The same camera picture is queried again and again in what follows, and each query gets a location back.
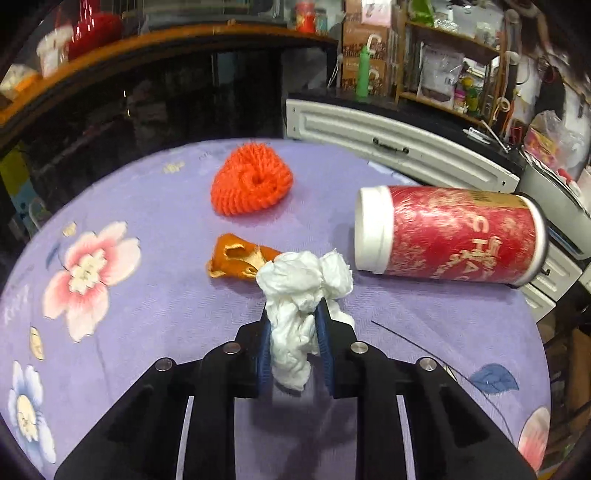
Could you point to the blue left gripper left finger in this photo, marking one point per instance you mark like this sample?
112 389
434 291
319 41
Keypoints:
263 362

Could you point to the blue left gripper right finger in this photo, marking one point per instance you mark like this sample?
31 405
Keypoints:
323 327

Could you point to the white tissue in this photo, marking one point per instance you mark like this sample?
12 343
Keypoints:
294 283

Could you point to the orange peel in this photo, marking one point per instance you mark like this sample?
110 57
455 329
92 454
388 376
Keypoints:
234 257

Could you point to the red paper cup black lid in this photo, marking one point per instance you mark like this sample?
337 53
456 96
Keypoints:
449 234

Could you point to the orange foam fruit net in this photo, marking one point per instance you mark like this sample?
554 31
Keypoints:
251 179

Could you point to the purple floral tablecloth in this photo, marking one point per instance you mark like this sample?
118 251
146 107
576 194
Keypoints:
117 279

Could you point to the white curved drawer front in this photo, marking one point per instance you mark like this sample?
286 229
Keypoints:
434 155

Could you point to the white drawer cabinet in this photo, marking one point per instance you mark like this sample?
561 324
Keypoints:
559 273

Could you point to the wooden curved counter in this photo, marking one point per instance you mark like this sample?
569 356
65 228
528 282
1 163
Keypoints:
124 55

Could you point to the green bottle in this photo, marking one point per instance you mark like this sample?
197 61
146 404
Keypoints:
363 79

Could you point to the wooden shelf unit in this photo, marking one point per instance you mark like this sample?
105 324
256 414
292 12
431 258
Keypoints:
451 58

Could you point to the red tin can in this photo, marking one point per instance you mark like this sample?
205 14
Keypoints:
305 16

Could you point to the plastic dessert cup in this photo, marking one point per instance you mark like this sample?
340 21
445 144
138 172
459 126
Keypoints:
52 49

